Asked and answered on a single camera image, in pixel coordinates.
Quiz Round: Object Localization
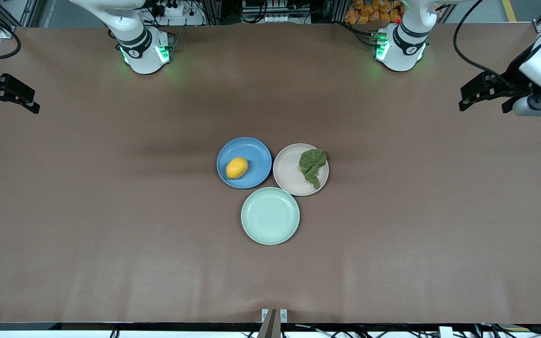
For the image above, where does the yellow lemon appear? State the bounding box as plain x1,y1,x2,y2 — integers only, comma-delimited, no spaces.
225,157,248,180

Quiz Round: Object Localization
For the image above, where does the green lettuce leaf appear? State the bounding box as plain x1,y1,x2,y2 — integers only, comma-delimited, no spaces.
299,149,327,190

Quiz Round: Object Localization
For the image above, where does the orange snack packets pile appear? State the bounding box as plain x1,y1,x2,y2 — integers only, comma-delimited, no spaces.
344,0,405,25

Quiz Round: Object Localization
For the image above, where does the brown table cover sheet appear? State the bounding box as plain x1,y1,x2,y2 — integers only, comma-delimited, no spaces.
0,23,541,324

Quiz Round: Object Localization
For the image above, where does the white power strip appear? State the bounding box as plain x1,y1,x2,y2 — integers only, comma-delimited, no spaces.
140,0,205,27

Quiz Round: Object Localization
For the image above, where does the beige round plate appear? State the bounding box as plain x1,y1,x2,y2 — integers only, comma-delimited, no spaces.
273,143,330,196

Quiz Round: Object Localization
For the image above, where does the blue round plate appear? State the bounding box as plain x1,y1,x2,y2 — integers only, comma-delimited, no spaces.
216,137,272,189

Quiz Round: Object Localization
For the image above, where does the light green round plate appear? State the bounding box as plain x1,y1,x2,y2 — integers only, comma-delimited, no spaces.
241,187,300,246

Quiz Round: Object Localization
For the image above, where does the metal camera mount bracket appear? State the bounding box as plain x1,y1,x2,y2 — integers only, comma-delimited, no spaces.
261,308,288,338

